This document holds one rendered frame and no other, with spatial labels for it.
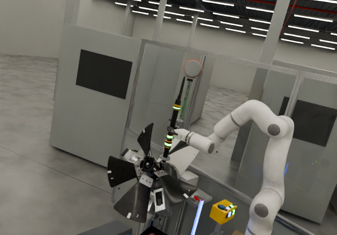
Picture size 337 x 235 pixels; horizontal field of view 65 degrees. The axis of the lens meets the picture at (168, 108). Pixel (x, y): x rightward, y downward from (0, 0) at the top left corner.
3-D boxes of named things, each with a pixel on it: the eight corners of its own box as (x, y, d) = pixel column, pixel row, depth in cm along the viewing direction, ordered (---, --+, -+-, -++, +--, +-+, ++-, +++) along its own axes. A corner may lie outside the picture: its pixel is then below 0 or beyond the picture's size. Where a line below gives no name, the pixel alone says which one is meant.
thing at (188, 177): (183, 179, 250) (186, 168, 248) (196, 187, 240) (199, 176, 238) (171, 182, 238) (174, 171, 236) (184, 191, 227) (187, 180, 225)
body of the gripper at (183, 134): (184, 145, 157) (171, 138, 164) (194, 143, 165) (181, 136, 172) (187, 133, 156) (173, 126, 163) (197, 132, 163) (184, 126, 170)
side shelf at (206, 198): (181, 180, 253) (182, 177, 252) (211, 200, 229) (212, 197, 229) (163, 185, 235) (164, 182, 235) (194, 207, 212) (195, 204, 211)
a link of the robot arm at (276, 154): (251, 211, 135) (262, 200, 148) (276, 221, 128) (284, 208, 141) (266, 114, 127) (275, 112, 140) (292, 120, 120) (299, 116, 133)
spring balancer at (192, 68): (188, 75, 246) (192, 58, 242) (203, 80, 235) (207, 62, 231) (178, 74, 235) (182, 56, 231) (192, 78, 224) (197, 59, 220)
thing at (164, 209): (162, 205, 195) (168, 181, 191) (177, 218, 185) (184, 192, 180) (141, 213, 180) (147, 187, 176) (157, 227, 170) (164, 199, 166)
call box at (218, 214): (221, 211, 189) (224, 198, 187) (233, 219, 183) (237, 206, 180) (208, 218, 177) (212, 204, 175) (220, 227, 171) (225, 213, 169)
